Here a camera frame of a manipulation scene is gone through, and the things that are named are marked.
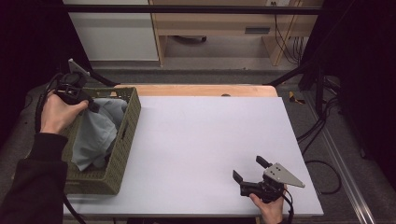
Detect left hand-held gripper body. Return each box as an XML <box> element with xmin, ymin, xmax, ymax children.
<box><xmin>54</xmin><ymin>58</ymin><xmax>94</xmax><ymax>105</ymax></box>

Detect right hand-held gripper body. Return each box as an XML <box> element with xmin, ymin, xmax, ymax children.
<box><xmin>239</xmin><ymin>161</ymin><xmax>306</xmax><ymax>204</ymax></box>

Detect light grey cloth garment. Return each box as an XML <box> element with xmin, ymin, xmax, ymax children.
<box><xmin>71</xmin><ymin>97</ymin><xmax>129</xmax><ymax>173</ymax></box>

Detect olive green woven basket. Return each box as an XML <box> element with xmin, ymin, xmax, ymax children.
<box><xmin>60</xmin><ymin>86</ymin><xmax>142</xmax><ymax>196</ymax></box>

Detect person's right hand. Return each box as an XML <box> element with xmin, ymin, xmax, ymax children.
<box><xmin>248</xmin><ymin>185</ymin><xmax>288</xmax><ymax>224</ymax></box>

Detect person's left hand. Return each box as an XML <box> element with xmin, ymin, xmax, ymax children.
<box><xmin>40</xmin><ymin>92</ymin><xmax>90</xmax><ymax>135</ymax></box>

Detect white table cover sheet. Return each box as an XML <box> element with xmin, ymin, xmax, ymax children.
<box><xmin>63</xmin><ymin>95</ymin><xmax>325</xmax><ymax>217</ymax></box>

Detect white cabinet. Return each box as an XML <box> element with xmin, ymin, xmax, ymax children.
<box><xmin>62</xmin><ymin>0</ymin><xmax>160</xmax><ymax>63</ymax></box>

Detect yellow and black small tool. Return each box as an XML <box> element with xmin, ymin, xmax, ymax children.
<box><xmin>287</xmin><ymin>91</ymin><xmax>306</xmax><ymax>105</ymax></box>

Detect black metal stand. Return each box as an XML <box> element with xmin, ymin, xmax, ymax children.
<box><xmin>263</xmin><ymin>59</ymin><xmax>327</xmax><ymax>117</ymax></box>

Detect light wooden desk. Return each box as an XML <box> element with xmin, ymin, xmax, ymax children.
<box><xmin>148</xmin><ymin>0</ymin><xmax>325</xmax><ymax>67</ymax></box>

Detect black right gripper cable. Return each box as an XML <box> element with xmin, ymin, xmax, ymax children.
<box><xmin>282</xmin><ymin>188</ymin><xmax>296</xmax><ymax>224</ymax></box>

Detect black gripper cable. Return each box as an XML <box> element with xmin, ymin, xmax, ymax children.
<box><xmin>282</xmin><ymin>188</ymin><xmax>296</xmax><ymax>224</ymax></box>
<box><xmin>34</xmin><ymin>72</ymin><xmax>89</xmax><ymax>224</ymax></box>

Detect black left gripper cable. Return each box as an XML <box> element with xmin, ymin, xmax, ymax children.
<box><xmin>34</xmin><ymin>72</ymin><xmax>89</xmax><ymax>224</ymax></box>

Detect black floor cables bundle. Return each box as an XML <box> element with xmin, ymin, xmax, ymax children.
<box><xmin>296</xmin><ymin>95</ymin><xmax>341</xmax><ymax>157</ymax></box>

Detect black floor cable loop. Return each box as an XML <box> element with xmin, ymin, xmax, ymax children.
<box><xmin>303</xmin><ymin>159</ymin><xmax>343</xmax><ymax>196</ymax></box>

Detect metal floor rail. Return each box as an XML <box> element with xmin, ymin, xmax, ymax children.
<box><xmin>302</xmin><ymin>91</ymin><xmax>378</xmax><ymax>224</ymax></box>

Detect hanging black cables bundle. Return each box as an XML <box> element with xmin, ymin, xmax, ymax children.
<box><xmin>270</xmin><ymin>1</ymin><xmax>305</xmax><ymax>65</ymax></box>

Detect black horizontal frame bar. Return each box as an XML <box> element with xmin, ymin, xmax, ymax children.
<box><xmin>63</xmin><ymin>4</ymin><xmax>323</xmax><ymax>16</ymax></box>

